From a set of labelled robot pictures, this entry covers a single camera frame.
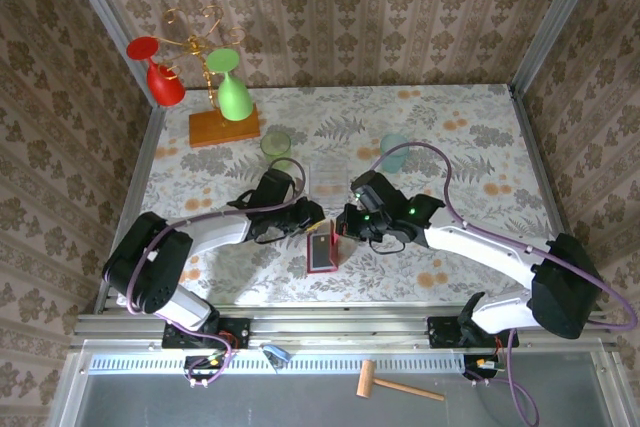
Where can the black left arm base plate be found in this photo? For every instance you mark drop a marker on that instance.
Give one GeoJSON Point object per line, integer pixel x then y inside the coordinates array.
{"type": "Point", "coordinates": [239, 329]}

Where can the wooden mallet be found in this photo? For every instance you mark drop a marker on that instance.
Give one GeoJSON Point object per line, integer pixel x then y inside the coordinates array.
{"type": "Point", "coordinates": [366, 379]}

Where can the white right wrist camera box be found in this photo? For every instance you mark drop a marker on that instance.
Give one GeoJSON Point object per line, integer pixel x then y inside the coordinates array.
{"type": "Point", "coordinates": [356, 202]}

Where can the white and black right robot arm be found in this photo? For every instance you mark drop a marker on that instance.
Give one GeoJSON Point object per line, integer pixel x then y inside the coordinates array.
{"type": "Point", "coordinates": [480, 247]}

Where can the grey metal shelf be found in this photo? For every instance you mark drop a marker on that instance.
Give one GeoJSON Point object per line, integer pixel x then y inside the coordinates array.
{"type": "Point", "coordinates": [250, 404]}

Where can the red wine glass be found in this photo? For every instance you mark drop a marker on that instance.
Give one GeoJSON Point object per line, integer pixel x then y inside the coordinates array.
{"type": "Point", "coordinates": [165, 87]}

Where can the green wine glass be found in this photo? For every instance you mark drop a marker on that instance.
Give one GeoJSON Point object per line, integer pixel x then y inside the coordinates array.
{"type": "Point", "coordinates": [234, 99]}

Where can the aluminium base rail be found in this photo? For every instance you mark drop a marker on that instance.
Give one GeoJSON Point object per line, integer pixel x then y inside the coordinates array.
{"type": "Point", "coordinates": [340, 327]}

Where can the dark grey credit card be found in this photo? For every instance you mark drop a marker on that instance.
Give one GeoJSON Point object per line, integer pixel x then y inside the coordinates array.
{"type": "Point", "coordinates": [321, 252]}

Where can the aluminium table side rail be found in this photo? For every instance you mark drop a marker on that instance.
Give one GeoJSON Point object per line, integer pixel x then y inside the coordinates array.
{"type": "Point", "coordinates": [536, 147]}
{"type": "Point", "coordinates": [142, 152]}

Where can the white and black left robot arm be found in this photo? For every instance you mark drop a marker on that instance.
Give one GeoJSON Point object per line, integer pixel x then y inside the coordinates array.
{"type": "Point", "coordinates": [220, 234]}

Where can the pale blue plastic cup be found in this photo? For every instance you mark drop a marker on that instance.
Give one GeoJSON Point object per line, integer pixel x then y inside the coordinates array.
{"type": "Point", "coordinates": [392, 159]}

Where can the red leather card holder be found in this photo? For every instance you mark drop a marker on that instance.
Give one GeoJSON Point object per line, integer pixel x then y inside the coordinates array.
{"type": "Point", "coordinates": [320, 270]}

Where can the green plastic cup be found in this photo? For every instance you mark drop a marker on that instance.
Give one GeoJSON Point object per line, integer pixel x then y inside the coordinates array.
{"type": "Point", "coordinates": [276, 152]}

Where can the aluminium frame post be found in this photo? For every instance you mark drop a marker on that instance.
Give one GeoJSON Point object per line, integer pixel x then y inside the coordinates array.
{"type": "Point", "coordinates": [108, 22]}
{"type": "Point", "coordinates": [554, 22]}

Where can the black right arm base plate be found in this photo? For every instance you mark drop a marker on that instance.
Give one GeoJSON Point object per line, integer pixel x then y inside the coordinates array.
{"type": "Point", "coordinates": [440, 332]}

